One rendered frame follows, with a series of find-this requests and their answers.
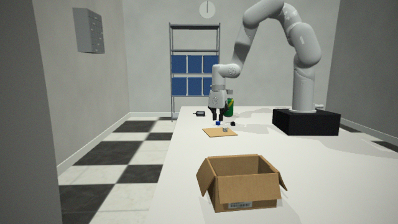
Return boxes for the green soda can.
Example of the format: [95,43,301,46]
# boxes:
[223,97,234,117]

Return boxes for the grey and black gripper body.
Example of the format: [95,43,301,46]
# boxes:
[208,89,228,109]

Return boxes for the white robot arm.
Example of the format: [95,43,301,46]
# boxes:
[210,0,323,113]

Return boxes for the open brown cardboard box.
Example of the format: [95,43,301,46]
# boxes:
[196,154,288,213]

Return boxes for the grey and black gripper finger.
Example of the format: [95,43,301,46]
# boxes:
[219,101,229,121]
[208,106,217,121]

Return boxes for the tan square mat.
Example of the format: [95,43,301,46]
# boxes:
[202,127,237,138]

